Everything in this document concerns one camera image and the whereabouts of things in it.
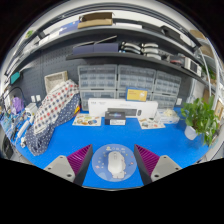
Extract round light blue mouse pad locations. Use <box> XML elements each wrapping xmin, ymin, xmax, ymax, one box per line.
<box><xmin>91</xmin><ymin>143</ymin><xmax>138</xmax><ymax>183</ymax></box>

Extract small dark box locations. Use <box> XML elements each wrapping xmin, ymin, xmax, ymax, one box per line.
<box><xmin>104</xmin><ymin>111</ymin><xmax>127</xmax><ymax>126</ymax></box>

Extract white metal shelf rack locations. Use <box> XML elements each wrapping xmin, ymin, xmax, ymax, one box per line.
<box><xmin>191</xmin><ymin>28</ymin><xmax>224</xmax><ymax>123</ymax></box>

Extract yellow card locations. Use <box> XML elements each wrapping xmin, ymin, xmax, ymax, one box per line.
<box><xmin>125</xmin><ymin>87</ymin><xmax>148</xmax><ymax>102</ymax></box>

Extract grey plastic drawer cabinet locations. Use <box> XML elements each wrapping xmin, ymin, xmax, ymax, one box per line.
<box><xmin>79</xmin><ymin>89</ymin><xmax>118</xmax><ymax>112</ymax></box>
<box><xmin>117</xmin><ymin>64</ymin><xmax>157</xmax><ymax>91</ymax></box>
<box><xmin>155</xmin><ymin>70</ymin><xmax>182</xmax><ymax>97</ymax></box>
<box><xmin>116</xmin><ymin>89</ymin><xmax>154</xmax><ymax>101</ymax></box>
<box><xmin>77</xmin><ymin>64</ymin><xmax>118</xmax><ymax>91</ymax></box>
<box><xmin>147</xmin><ymin>93</ymin><xmax>178</xmax><ymax>110</ymax></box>

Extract navy white-dotted cloth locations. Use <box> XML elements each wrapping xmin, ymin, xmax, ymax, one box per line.
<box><xmin>24</xmin><ymin>93</ymin><xmax>82</xmax><ymax>157</ymax></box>

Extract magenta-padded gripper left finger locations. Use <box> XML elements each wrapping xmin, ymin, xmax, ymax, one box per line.
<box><xmin>43</xmin><ymin>143</ymin><xmax>94</xmax><ymax>187</ymax></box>

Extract white plastic device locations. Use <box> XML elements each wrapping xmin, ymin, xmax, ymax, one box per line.
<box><xmin>18</xmin><ymin>102</ymin><xmax>38</xmax><ymax>148</ymax></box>

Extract purple soft item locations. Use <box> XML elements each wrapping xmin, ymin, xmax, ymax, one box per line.
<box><xmin>11</xmin><ymin>96</ymin><xmax>25</xmax><ymax>115</ymax></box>

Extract white keyboard box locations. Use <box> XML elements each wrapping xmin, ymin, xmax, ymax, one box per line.
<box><xmin>87</xmin><ymin>98</ymin><xmax>159</xmax><ymax>120</ymax></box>

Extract green potted plant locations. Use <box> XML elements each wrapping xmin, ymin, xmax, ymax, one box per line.
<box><xmin>179</xmin><ymin>96</ymin><xmax>221</xmax><ymax>148</ymax></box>

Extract red blue checked cloth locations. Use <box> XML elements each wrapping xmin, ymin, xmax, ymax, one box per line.
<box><xmin>33</xmin><ymin>79</ymin><xmax>80</xmax><ymax>126</ymax></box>

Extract white woven basket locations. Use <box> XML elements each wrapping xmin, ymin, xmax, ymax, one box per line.
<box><xmin>44</xmin><ymin>70</ymin><xmax>69</xmax><ymax>94</ymax></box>

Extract clear plastic bag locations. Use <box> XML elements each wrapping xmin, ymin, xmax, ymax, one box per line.
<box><xmin>155</xmin><ymin>108</ymin><xmax>181</xmax><ymax>125</ymax></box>

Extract colourful sticker sheet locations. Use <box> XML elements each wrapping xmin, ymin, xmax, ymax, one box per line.
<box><xmin>137</xmin><ymin>117</ymin><xmax>166</xmax><ymax>130</ymax></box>
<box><xmin>72</xmin><ymin>113</ymin><xmax>102</xmax><ymax>127</ymax></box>

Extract white computer mouse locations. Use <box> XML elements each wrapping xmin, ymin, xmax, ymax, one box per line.
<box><xmin>107</xmin><ymin>150</ymin><xmax>127</xmax><ymax>179</ymax></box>

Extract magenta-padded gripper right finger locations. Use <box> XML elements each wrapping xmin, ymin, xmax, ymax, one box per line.
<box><xmin>133</xmin><ymin>143</ymin><xmax>183</xmax><ymax>186</ymax></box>

